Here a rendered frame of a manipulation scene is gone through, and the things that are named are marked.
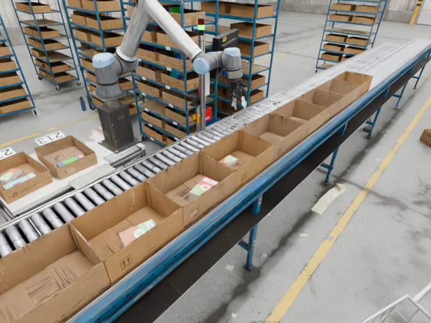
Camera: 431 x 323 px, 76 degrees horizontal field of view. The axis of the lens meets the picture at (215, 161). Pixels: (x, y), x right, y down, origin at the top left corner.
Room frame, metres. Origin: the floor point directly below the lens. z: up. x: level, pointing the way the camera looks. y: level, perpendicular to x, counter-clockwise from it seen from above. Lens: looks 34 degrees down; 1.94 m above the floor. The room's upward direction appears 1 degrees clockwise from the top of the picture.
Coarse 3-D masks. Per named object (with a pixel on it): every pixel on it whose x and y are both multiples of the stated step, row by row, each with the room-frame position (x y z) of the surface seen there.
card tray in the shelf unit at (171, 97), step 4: (164, 92) 2.94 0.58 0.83; (168, 92) 3.03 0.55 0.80; (172, 92) 3.08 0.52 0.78; (176, 92) 3.13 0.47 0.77; (188, 92) 3.13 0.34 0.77; (192, 92) 3.08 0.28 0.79; (196, 92) 3.04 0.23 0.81; (164, 96) 2.95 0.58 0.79; (168, 96) 2.90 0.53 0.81; (172, 96) 2.86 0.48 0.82; (176, 96) 3.05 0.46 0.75; (180, 96) 3.05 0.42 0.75; (184, 96) 3.05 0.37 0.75; (168, 100) 2.91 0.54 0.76; (172, 100) 2.86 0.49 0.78; (176, 100) 2.81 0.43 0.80; (180, 100) 2.77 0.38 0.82; (184, 100) 2.74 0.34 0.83; (176, 104) 2.82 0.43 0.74; (180, 104) 2.78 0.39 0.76; (184, 104) 2.74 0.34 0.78; (188, 104) 2.72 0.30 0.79; (188, 108) 2.72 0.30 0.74
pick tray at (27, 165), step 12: (12, 156) 1.61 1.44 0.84; (24, 156) 1.66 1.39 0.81; (0, 168) 1.54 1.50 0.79; (12, 168) 1.58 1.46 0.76; (24, 168) 1.59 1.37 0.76; (36, 168) 1.58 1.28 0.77; (36, 180) 1.37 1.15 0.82; (48, 180) 1.43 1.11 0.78; (0, 192) 1.24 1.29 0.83; (12, 192) 1.26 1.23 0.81; (24, 192) 1.31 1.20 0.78
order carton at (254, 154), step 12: (240, 132) 1.68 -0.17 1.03; (216, 144) 1.52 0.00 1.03; (228, 144) 1.61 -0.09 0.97; (240, 144) 1.67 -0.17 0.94; (252, 144) 1.61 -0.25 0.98; (264, 144) 1.54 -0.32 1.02; (216, 156) 1.52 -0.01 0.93; (240, 156) 1.59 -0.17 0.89; (252, 156) 1.59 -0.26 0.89; (264, 156) 1.42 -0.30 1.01; (240, 168) 1.23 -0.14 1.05; (252, 168) 1.32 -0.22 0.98; (264, 168) 1.43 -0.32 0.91; (240, 180) 1.24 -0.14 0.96
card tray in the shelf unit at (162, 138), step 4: (144, 124) 3.32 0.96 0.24; (144, 128) 3.30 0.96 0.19; (148, 128) 3.23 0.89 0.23; (148, 132) 3.24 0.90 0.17; (152, 132) 3.17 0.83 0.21; (160, 132) 3.29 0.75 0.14; (152, 136) 3.18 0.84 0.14; (156, 136) 3.11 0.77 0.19; (160, 136) 3.05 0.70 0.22; (164, 136) 3.06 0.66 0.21; (168, 136) 3.11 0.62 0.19; (160, 140) 3.06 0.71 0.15; (164, 140) 3.06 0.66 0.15
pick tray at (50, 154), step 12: (48, 144) 1.79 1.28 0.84; (60, 144) 1.85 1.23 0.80; (72, 144) 1.91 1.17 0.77; (84, 144) 1.78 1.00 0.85; (48, 156) 1.74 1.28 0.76; (60, 156) 1.74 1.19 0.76; (72, 156) 1.75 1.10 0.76; (84, 156) 1.61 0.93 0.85; (48, 168) 1.59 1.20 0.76; (60, 168) 1.49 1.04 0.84; (72, 168) 1.54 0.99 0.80; (84, 168) 1.60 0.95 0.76
